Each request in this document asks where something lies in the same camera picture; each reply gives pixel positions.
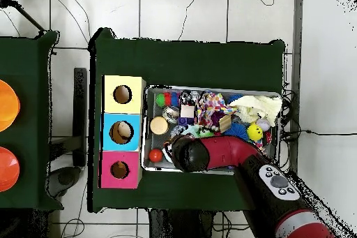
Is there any large yellow ball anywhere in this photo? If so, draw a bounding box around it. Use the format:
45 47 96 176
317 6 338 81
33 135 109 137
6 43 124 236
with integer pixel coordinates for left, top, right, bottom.
247 123 264 142

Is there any colourful polka dot cloth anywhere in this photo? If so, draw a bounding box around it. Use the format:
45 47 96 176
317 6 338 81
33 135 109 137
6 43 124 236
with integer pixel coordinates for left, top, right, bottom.
195 91 235 130

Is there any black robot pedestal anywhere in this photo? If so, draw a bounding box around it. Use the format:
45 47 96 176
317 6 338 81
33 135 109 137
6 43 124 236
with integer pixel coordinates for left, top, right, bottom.
147 209 218 238

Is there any crushed silver can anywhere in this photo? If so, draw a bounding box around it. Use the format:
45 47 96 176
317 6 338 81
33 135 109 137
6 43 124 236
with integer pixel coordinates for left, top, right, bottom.
163 106 182 124

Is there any toy hamburger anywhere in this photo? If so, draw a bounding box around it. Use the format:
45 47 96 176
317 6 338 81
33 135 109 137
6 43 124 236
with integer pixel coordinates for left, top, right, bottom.
150 116 169 136

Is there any red ball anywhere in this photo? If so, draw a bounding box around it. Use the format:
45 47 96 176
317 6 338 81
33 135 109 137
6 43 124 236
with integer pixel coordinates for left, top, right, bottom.
149 148 165 163

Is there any cream yellow cloth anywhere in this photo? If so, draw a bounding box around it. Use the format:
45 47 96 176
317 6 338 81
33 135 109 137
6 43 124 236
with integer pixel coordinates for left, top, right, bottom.
231 95 284 128

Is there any mint green cloth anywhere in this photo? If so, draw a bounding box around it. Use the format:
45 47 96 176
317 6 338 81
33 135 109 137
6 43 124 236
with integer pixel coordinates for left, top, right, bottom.
179 124 216 139

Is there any orange bowl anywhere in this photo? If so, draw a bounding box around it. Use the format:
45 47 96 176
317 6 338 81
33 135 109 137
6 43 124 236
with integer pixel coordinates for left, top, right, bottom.
0 146 21 193
0 79 21 133

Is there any black stand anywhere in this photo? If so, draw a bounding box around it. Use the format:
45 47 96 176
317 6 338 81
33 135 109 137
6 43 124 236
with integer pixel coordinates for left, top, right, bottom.
72 67 89 168

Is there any shallow clear mesh bin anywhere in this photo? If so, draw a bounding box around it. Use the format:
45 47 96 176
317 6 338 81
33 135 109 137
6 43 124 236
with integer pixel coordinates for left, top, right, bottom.
142 85 282 174

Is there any wooden box with three holes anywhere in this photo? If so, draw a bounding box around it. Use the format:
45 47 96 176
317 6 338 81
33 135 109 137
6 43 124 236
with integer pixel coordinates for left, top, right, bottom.
100 75 147 190

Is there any blue spiky ball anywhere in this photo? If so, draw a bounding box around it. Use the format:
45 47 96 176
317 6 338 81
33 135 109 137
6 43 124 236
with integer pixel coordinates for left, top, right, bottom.
225 123 250 140
227 94 245 105

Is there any black cable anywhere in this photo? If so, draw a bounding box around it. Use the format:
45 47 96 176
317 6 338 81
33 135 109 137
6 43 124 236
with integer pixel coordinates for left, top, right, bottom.
178 0 203 41
281 128 357 139

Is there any dark green table cloth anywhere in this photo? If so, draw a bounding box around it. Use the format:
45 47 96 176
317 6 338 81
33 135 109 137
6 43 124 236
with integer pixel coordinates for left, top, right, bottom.
0 30 60 211
88 27 287 214

